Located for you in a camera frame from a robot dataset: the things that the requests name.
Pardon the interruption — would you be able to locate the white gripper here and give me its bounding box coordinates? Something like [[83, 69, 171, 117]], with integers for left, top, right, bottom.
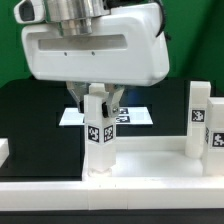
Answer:
[[21, 2, 169, 118]]

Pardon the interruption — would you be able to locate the white desk top tray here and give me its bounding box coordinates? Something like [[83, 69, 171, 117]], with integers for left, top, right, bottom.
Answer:
[[82, 136, 224, 182]]

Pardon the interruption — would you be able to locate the fiducial marker sheet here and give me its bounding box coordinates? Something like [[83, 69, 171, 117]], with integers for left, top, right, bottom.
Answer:
[[59, 107, 153, 126]]

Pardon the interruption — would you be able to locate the white left obstacle block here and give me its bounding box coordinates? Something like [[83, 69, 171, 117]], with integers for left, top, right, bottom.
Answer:
[[0, 138, 9, 167]]

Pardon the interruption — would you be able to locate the white front obstacle rail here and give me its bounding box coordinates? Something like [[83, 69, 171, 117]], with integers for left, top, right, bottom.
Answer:
[[0, 178, 224, 211]]

